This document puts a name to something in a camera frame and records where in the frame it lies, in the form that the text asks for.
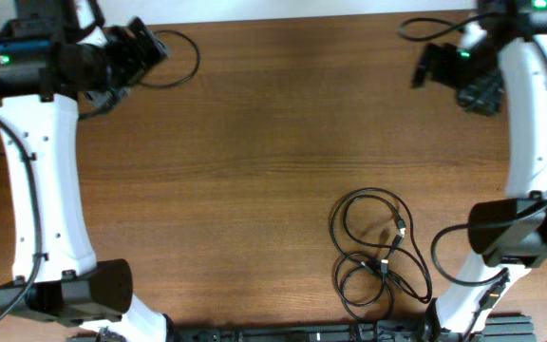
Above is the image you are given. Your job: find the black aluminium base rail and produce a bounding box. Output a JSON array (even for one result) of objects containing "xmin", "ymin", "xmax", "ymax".
[{"xmin": 66, "ymin": 313, "xmax": 536, "ymax": 342}]

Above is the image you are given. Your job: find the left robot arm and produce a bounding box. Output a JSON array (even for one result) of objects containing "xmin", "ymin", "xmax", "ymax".
[{"xmin": 0, "ymin": 1, "xmax": 175, "ymax": 341}]

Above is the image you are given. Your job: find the black USB cable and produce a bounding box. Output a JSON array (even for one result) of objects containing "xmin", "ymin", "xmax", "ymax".
[
  {"xmin": 329, "ymin": 186, "xmax": 434, "ymax": 323},
  {"xmin": 138, "ymin": 28, "xmax": 202, "ymax": 90}
]

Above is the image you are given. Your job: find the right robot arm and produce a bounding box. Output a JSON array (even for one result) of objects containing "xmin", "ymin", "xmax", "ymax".
[{"xmin": 377, "ymin": 0, "xmax": 547, "ymax": 341}]

